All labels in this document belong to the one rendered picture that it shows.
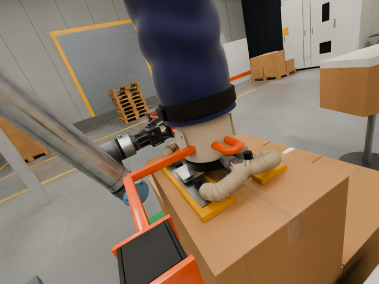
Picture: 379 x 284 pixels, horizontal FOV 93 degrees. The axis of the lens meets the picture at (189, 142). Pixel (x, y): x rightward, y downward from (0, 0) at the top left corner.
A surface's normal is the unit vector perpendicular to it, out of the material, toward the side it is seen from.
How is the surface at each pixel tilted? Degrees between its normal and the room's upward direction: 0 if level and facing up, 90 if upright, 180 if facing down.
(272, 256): 90
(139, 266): 0
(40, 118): 86
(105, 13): 90
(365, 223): 0
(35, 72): 90
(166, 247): 0
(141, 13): 72
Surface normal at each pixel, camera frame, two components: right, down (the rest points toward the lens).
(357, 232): -0.27, -0.89
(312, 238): 0.42, 0.25
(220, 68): 0.56, -0.08
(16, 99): 0.72, 0.00
